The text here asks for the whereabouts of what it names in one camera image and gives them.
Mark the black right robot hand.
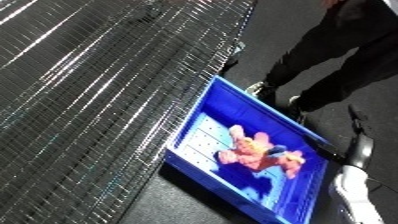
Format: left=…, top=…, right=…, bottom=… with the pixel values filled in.
left=318, top=104, right=377, bottom=168

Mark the pink soft toy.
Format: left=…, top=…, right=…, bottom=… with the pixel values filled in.
left=214, top=124, right=308, bottom=180

